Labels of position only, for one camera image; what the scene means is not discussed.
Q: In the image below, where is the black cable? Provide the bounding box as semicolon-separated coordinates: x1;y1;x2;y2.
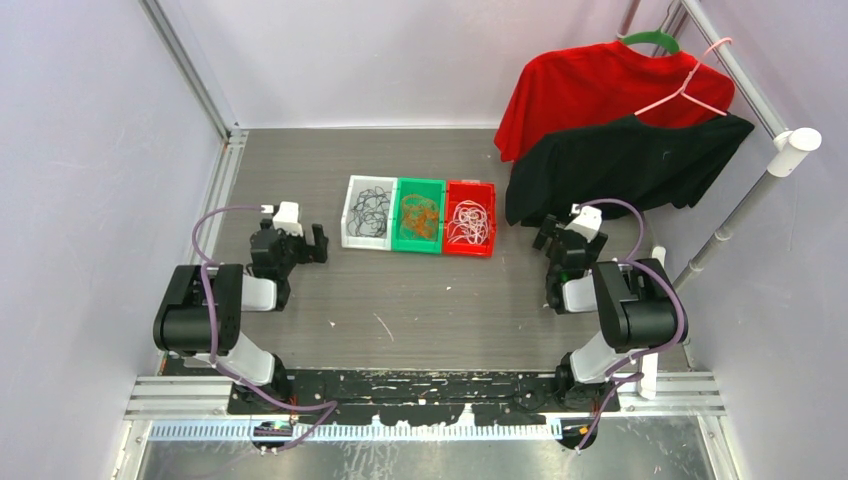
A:
349;187;393;238
347;186;392;238
349;188;393;240

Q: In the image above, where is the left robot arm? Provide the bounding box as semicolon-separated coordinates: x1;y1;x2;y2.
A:
152;221;328;413

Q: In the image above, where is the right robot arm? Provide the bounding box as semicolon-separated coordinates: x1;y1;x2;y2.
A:
533;207;688;411

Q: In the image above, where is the white plastic bin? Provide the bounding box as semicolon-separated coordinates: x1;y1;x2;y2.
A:
340;175;398;251

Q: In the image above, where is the red plastic bin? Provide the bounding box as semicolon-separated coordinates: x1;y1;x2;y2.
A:
442;180;497;258

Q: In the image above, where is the green plastic bin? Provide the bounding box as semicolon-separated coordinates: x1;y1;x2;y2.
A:
391;177;447;255

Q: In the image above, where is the black t-shirt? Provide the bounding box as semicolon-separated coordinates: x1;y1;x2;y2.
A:
504;114;755;226

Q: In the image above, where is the red t-shirt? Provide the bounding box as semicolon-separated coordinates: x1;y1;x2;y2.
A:
494;41;735;169

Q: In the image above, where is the pink clothes hanger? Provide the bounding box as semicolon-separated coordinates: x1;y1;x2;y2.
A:
633;37;733;116

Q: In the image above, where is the green clothes hanger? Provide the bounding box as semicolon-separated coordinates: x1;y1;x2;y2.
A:
619;30;681;54

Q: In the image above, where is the metal clothes rack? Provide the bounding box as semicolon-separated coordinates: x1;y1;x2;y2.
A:
637;1;847;406

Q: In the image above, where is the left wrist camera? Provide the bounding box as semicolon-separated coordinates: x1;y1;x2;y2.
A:
272;201;304;237

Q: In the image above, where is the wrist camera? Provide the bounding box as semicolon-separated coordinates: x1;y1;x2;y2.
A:
565;204;602;242
272;201;304;237

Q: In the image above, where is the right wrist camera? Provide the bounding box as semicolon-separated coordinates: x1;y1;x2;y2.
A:
565;204;602;242

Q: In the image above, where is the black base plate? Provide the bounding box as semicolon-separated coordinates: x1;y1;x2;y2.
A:
228;368;621;429

